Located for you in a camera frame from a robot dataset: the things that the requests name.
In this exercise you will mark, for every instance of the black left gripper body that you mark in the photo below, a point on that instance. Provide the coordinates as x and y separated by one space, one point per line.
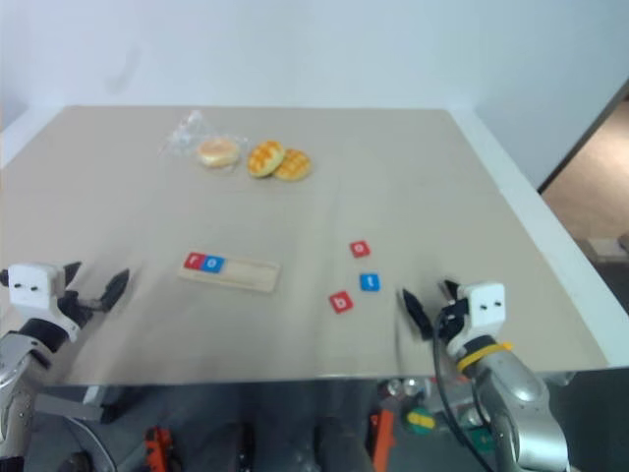
74 304

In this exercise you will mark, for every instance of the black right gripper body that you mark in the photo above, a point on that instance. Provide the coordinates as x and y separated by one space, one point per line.
451 322

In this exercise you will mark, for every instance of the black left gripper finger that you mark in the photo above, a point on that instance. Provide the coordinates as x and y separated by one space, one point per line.
115 287
72 272

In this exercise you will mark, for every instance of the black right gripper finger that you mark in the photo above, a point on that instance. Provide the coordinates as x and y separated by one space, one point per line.
449 288
417 312

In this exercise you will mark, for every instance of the blue letter tile t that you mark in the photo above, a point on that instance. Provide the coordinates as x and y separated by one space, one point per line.
370 282

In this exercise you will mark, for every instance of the red letter tile b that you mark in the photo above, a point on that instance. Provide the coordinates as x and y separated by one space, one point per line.
342 302

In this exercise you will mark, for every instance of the red letter block o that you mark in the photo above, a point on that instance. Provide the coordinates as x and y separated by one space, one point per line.
360 249

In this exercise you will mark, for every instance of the wooden letter tray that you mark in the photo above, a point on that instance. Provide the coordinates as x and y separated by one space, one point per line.
248 277

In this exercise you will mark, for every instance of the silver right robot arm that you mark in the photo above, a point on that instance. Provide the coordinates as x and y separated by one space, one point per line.
521 393

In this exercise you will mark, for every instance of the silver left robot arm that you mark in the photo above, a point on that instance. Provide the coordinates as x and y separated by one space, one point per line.
11 373

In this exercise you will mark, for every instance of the yellow wrist zip tie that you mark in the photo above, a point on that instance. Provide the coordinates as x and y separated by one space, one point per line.
479 355

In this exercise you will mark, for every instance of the shiny clear round objects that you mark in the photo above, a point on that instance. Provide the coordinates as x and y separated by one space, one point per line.
404 387

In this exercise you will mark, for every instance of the green and yellow round object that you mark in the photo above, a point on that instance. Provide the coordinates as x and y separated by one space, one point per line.
419 420

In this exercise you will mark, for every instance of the orange clamp tool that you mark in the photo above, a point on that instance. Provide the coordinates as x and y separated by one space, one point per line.
383 440

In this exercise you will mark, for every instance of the brown cardboard box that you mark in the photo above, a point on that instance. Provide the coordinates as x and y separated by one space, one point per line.
609 248

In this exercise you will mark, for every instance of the bun in clear bag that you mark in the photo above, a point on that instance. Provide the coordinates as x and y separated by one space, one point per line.
183 135

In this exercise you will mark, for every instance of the orange and black tool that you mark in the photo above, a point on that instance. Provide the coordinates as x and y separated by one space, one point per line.
158 450

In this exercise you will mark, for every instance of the round pale bread bun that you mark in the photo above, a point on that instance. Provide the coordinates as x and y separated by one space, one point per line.
218 152

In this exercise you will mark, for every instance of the golden crosshatched round bread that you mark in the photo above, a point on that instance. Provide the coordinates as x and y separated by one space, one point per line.
264 158
296 166

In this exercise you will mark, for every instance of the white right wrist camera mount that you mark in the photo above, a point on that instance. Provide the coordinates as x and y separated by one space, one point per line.
485 304

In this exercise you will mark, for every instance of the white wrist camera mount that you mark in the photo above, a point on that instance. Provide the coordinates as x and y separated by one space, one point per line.
485 304
29 286

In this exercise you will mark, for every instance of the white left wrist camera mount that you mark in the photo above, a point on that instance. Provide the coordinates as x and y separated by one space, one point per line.
29 286

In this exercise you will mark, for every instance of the grey metal bracket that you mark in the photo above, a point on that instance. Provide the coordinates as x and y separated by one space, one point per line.
74 405

